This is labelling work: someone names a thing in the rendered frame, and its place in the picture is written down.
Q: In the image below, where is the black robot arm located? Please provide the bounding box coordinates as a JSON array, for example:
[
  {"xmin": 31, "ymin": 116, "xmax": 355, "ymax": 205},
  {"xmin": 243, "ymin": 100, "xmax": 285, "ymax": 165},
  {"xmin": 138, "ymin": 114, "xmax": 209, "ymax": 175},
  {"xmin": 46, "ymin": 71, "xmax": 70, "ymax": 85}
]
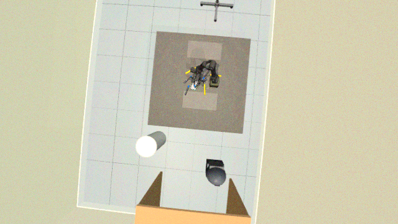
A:
[{"xmin": 190, "ymin": 60, "xmax": 219, "ymax": 83}]

